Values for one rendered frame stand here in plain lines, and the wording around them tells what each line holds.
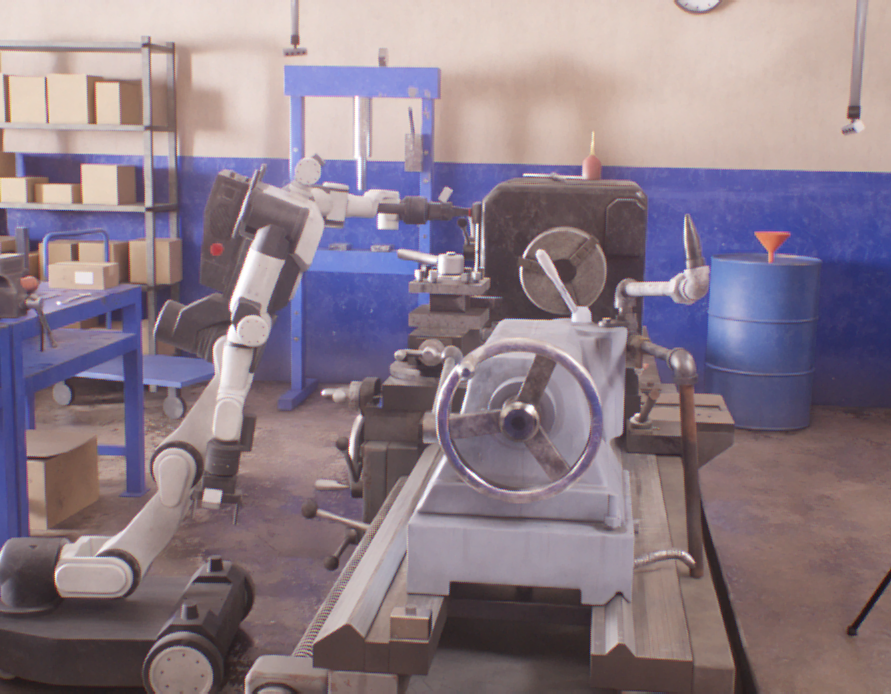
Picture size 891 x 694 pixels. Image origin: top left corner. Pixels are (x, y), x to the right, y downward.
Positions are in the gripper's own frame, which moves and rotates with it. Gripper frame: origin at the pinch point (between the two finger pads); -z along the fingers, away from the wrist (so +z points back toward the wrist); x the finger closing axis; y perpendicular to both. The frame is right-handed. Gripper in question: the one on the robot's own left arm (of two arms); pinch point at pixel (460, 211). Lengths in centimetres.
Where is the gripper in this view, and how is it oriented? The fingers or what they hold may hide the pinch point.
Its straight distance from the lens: 379.4
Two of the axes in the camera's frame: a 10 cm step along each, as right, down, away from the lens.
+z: -9.9, -0.4, 1.1
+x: -1.1, 1.6, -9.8
